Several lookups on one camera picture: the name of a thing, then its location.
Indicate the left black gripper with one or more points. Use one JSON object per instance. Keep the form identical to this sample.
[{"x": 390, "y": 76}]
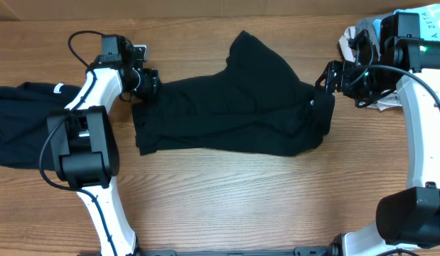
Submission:
[{"x": 151, "y": 80}]

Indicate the light blue printed t-shirt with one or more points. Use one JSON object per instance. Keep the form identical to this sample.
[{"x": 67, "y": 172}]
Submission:
[{"x": 429, "y": 21}]

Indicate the black t-shirt with logo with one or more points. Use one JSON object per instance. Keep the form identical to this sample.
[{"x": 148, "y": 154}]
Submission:
[{"x": 257, "y": 104}]

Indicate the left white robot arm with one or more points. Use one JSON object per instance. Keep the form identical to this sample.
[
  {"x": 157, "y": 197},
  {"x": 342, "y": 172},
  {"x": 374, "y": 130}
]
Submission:
[{"x": 82, "y": 144}]

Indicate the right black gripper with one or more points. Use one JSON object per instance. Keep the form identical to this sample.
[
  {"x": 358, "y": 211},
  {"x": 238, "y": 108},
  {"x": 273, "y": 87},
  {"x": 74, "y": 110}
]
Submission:
[{"x": 347, "y": 70}]

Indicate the beige folded garment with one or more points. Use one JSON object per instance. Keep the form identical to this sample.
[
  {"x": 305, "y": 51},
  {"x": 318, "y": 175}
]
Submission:
[{"x": 351, "y": 54}]

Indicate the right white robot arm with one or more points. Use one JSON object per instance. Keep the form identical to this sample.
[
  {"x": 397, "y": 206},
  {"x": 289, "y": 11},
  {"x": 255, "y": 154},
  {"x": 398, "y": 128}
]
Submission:
[{"x": 402, "y": 57}]

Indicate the grey folded shorts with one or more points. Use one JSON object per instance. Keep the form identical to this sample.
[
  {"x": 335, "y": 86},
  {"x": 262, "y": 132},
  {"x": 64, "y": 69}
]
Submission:
[{"x": 372, "y": 25}]

